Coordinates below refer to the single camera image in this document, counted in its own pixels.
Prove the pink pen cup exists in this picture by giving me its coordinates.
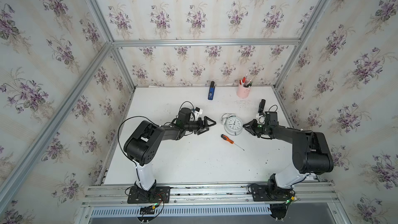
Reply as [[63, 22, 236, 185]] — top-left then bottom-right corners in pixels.
[[236, 84, 251, 99]]

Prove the aluminium mounting rail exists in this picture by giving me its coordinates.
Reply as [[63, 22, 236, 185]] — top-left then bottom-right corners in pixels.
[[81, 182, 340, 207]]

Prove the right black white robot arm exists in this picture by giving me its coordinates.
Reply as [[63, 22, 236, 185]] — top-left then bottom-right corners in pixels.
[[243, 119, 334, 201]]

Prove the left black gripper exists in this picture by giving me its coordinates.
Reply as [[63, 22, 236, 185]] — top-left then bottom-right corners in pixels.
[[183, 117, 216, 136]]

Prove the white twin bell alarm clock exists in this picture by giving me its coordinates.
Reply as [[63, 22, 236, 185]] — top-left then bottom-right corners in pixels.
[[221, 114, 243, 136]]

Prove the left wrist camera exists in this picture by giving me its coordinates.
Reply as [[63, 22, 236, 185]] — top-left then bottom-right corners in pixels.
[[176, 107, 204, 129]]

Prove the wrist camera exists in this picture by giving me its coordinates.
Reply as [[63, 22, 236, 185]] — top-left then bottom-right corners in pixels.
[[176, 107, 204, 129], [256, 112, 279, 125]]

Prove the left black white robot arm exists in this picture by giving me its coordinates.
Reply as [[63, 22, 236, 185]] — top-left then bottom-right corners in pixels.
[[119, 116, 217, 194]]

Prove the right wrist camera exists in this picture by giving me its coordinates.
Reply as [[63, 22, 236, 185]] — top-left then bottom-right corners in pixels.
[[256, 112, 279, 125]]

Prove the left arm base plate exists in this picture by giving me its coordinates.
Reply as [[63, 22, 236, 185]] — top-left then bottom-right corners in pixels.
[[127, 185, 171, 204]]

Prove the orange handled screwdriver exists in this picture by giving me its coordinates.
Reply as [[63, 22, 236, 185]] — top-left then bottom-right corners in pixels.
[[221, 134, 244, 150]]

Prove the blue black stapler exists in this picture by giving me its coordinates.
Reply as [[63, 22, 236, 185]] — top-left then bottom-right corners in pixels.
[[208, 81, 216, 100]]

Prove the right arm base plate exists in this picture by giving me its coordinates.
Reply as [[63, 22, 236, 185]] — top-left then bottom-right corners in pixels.
[[248, 184, 295, 202]]

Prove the aluminium frame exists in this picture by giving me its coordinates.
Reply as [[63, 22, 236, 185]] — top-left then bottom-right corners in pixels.
[[1, 0, 330, 212]]

